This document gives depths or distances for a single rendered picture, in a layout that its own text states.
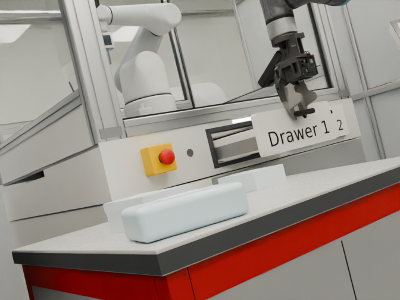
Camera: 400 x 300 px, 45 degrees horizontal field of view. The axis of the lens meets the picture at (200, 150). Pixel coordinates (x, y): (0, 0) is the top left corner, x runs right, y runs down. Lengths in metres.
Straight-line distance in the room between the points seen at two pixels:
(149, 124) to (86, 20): 0.30
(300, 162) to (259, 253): 0.97
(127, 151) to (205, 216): 0.62
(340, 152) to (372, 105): 1.45
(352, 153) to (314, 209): 1.11
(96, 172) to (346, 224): 0.67
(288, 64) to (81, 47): 0.51
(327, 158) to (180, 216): 1.14
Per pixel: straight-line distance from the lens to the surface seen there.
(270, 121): 1.22
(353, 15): 3.22
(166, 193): 0.75
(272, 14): 1.28
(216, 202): 0.61
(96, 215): 1.27
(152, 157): 1.18
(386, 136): 3.14
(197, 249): 0.55
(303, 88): 1.30
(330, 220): 0.73
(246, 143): 1.25
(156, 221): 0.58
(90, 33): 1.25
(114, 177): 1.18
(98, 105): 1.20
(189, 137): 1.31
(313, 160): 1.63
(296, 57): 1.23
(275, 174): 1.01
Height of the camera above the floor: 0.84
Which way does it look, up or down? 2 degrees up
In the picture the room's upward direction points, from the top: 14 degrees counter-clockwise
